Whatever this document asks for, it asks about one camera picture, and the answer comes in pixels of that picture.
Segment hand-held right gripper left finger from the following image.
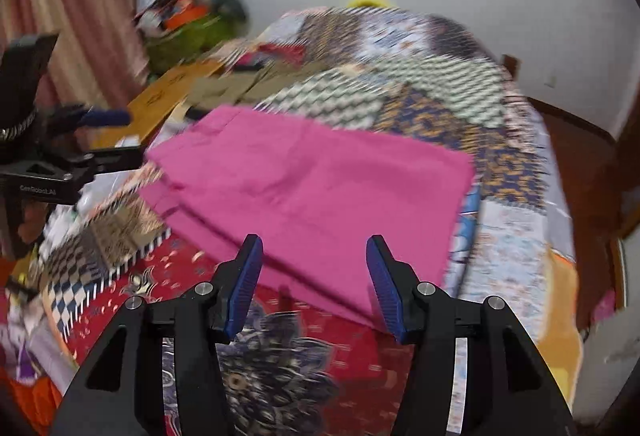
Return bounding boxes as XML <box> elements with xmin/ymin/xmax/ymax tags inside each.
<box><xmin>49</xmin><ymin>233</ymin><xmax>264</xmax><ymax>436</ymax></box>

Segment flat cardboard piece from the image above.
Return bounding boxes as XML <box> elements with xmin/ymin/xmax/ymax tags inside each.
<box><xmin>92</xmin><ymin>59</ymin><xmax>226</xmax><ymax>149</ymax></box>

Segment patchwork printed blanket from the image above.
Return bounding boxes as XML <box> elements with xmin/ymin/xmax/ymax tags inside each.
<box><xmin>0</xmin><ymin>6</ymin><xmax>585</xmax><ymax>436</ymax></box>

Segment pink striped curtain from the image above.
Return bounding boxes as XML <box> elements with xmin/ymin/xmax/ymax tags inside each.
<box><xmin>0</xmin><ymin>0</ymin><xmax>151</xmax><ymax>117</ymax></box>

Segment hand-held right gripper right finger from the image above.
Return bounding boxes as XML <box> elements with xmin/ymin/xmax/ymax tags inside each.
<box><xmin>365</xmin><ymin>235</ymin><xmax>576</xmax><ymax>436</ymax></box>

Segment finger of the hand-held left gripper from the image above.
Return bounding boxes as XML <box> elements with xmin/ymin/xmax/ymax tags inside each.
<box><xmin>37</xmin><ymin>104</ymin><xmax>133</xmax><ymax>137</ymax></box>
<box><xmin>75</xmin><ymin>147</ymin><xmax>151</xmax><ymax>189</ymax></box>

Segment brown wooden furniture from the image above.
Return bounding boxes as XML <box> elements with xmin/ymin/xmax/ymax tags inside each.
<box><xmin>500</xmin><ymin>54</ymin><xmax>640</xmax><ymax>332</ymax></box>

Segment pink pants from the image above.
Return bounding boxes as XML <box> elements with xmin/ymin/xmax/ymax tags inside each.
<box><xmin>138</xmin><ymin>105</ymin><xmax>476</xmax><ymax>332</ymax></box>

